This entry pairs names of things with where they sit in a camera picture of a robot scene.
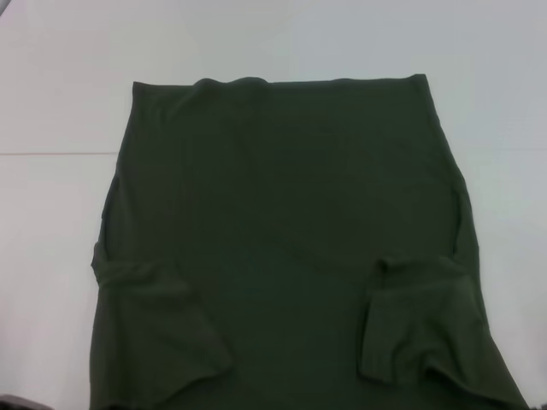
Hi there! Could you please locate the dark green shirt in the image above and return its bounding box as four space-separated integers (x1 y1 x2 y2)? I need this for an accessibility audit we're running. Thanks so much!
87 74 531 410

